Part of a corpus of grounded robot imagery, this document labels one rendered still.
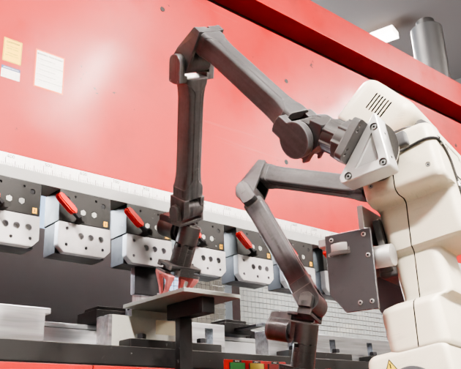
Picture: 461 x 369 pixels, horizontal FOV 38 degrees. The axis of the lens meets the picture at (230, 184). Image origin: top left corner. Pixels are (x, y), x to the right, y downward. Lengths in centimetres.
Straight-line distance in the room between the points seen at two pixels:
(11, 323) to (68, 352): 16
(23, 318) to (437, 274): 93
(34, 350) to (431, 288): 83
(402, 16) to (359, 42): 218
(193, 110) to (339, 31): 137
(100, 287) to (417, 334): 135
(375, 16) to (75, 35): 339
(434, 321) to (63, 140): 104
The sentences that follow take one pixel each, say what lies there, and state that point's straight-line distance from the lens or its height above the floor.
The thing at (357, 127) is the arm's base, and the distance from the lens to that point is 127.
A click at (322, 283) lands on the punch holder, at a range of 234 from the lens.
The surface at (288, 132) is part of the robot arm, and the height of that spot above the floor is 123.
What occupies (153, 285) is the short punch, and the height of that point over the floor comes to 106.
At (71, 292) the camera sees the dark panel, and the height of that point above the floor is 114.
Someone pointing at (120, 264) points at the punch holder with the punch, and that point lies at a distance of 184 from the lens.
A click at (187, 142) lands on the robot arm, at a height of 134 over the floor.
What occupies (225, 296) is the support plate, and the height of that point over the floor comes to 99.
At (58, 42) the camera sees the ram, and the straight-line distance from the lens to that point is 194.
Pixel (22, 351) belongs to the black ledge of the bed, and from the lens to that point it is 152.
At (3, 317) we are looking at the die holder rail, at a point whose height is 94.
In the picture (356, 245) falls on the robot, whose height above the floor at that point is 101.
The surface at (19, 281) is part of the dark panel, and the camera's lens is 226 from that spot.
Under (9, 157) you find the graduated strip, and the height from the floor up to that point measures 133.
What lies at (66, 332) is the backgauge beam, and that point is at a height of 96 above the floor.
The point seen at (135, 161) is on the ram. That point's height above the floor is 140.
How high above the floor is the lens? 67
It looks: 20 degrees up
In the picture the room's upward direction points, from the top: 2 degrees counter-clockwise
